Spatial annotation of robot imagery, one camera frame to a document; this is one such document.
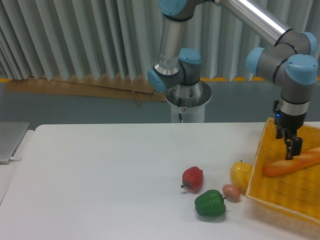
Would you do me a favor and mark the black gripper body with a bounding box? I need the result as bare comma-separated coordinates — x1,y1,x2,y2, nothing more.
273,99,307,138

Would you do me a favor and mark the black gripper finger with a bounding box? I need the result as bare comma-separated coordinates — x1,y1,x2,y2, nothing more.
275,127,289,145
284,136,303,160

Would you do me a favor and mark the long baguette bread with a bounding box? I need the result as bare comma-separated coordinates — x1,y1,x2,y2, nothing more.
262,146,320,177

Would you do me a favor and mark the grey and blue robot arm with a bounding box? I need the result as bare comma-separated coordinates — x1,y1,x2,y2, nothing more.
146,0,319,159

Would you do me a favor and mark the yellow woven basket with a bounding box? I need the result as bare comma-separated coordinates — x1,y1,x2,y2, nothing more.
245,117,320,224

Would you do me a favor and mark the yellow bell pepper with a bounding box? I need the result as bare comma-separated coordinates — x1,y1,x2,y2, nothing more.
230,160,253,193

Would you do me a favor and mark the brown egg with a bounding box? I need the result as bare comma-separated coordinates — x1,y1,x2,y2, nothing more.
222,184,241,202

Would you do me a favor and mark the red bell pepper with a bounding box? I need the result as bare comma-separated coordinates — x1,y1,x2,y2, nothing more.
180,166,204,190

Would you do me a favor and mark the green bell pepper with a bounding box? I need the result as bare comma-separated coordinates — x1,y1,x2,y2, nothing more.
194,189,226,218

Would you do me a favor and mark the brown cardboard sheet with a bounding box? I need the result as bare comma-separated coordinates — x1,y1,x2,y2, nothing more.
5,77,166,106

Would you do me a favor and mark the silver laptop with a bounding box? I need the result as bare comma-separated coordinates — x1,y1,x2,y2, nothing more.
0,122,30,165

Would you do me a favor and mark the black cable on pedestal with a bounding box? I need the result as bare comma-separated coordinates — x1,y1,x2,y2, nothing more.
177,97,184,124

